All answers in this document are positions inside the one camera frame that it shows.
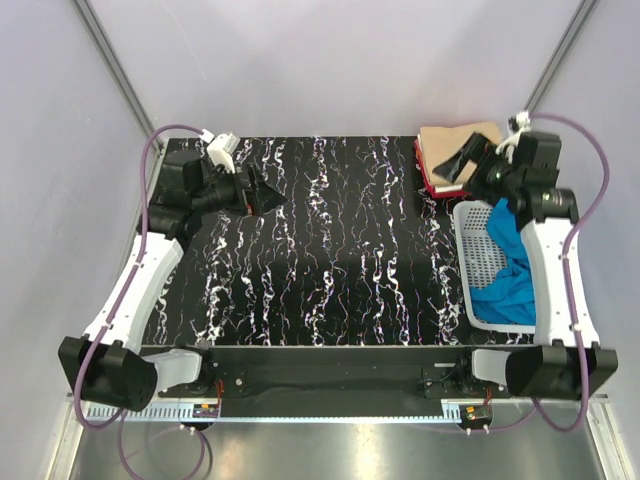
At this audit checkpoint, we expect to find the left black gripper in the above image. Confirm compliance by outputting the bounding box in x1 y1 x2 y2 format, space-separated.
192 162 287 217

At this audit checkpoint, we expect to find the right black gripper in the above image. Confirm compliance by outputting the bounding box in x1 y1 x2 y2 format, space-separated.
432 132 523 209

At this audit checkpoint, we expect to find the beige t shirt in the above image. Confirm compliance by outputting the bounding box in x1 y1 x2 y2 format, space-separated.
418 121 502 186

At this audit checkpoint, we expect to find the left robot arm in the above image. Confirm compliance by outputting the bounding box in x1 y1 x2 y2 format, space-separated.
58 150 286 412

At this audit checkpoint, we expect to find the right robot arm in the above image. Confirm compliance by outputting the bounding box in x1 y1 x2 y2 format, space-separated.
435 129 618 401

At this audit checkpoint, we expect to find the folded white t shirt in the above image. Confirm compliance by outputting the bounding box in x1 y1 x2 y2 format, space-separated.
433 184 463 195

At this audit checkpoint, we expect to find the folded red t shirt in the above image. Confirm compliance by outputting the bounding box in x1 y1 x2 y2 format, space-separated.
414 139 469 199

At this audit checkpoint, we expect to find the white plastic laundry basket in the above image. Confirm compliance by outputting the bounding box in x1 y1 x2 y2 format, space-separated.
452 201 535 335

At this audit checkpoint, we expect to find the blue t shirt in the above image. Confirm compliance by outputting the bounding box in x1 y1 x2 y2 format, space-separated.
470 198 536 326

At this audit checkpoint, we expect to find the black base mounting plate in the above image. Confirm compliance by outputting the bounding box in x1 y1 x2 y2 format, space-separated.
159 344 514 419

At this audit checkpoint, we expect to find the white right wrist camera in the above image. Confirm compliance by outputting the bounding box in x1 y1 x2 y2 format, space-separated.
495 110 531 163

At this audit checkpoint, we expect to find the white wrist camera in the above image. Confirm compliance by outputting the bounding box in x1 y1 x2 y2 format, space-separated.
200 129 240 174
495 110 531 163

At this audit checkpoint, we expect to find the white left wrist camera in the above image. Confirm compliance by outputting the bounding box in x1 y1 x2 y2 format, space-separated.
200 129 240 174

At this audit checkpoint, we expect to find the right aluminium frame post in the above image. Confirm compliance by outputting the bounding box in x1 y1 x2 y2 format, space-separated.
524 0 600 114

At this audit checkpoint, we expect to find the aluminium frame post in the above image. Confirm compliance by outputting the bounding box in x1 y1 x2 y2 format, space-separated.
524 0 600 114
70 0 155 137

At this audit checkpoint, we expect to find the left aluminium frame post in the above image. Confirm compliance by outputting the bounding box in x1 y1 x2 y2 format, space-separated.
70 0 155 137

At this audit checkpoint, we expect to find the grey slotted cable duct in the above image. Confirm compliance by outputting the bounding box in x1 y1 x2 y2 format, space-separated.
85 401 221 423

